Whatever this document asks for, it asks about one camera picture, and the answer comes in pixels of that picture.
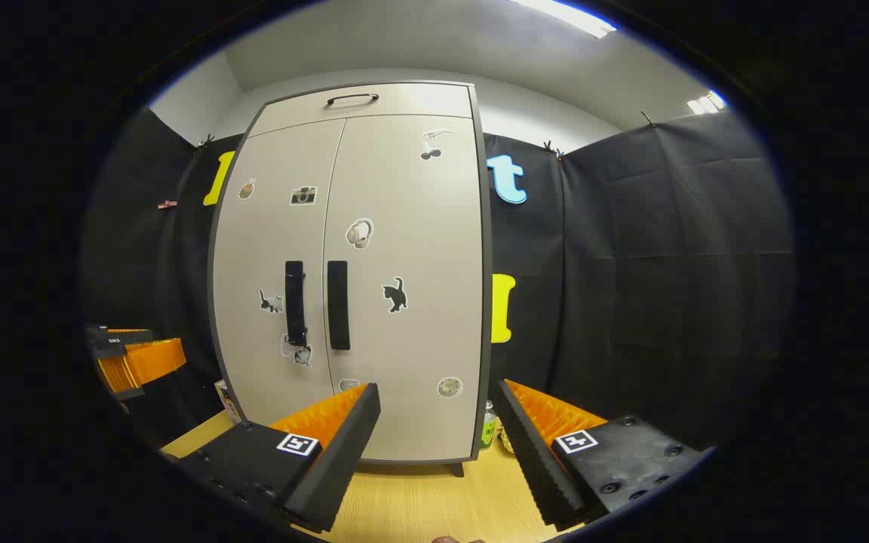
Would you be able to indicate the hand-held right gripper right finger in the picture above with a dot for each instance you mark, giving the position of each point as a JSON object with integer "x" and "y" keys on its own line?
{"x": 536, "y": 464}

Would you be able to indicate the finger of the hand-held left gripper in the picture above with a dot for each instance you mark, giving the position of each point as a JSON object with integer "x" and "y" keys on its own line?
{"x": 110, "y": 350}
{"x": 129, "y": 336}

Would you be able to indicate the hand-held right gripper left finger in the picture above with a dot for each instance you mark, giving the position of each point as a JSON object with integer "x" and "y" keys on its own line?
{"x": 344, "y": 452}

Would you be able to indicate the grey cabinet door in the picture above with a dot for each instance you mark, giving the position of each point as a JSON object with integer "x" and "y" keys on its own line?
{"x": 419, "y": 226}
{"x": 253, "y": 249}

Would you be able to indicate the grey double-door shoe cabinet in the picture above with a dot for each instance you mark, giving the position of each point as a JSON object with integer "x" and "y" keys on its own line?
{"x": 487, "y": 302}

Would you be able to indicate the black cabinet foot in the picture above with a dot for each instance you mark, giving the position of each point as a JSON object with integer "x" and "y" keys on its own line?
{"x": 455, "y": 470}

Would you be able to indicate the grey cabinet drawer front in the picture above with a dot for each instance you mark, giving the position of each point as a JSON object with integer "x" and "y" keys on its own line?
{"x": 419, "y": 105}

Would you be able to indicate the yellow lumpy object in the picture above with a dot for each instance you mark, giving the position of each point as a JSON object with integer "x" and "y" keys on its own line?
{"x": 505, "y": 439}

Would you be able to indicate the green plastic bottle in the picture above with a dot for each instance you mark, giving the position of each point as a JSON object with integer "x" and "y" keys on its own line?
{"x": 488, "y": 430}

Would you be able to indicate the small printed cardboard box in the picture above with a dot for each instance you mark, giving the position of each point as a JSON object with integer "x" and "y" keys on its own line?
{"x": 229, "y": 403}

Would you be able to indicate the black backdrop cloth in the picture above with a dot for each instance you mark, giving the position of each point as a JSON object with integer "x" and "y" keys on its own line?
{"x": 646, "y": 286}

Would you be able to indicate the small ceiling light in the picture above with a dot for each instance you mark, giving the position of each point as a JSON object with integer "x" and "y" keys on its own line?
{"x": 707, "y": 102}

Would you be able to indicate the long ceiling light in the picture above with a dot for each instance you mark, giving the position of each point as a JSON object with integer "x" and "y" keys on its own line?
{"x": 566, "y": 15}

